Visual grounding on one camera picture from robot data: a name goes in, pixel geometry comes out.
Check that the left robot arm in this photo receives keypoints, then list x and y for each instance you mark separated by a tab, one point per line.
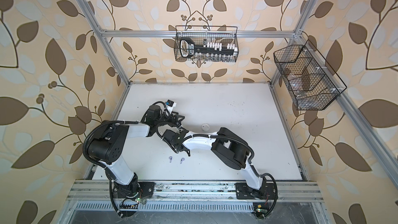
103	146

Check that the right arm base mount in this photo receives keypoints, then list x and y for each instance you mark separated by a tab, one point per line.
268	193

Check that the white earbud charging case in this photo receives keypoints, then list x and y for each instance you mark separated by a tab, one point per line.
205	127

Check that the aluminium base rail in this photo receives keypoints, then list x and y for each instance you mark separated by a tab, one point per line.
215	196

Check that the black wire basket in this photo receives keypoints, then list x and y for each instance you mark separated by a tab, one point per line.
224	34
311	81

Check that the black wire basket back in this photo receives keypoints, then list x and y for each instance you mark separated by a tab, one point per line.
224	34

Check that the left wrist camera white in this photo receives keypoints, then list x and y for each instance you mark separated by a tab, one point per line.
169	105

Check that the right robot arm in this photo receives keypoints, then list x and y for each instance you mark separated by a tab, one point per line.
233	151

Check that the black tool with white parts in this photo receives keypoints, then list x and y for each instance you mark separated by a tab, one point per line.
188	48

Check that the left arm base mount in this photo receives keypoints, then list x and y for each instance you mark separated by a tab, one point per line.
133	193

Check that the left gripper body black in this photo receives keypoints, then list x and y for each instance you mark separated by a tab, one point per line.
170	121

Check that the black wire basket right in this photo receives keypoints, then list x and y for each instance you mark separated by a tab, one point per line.
311	81

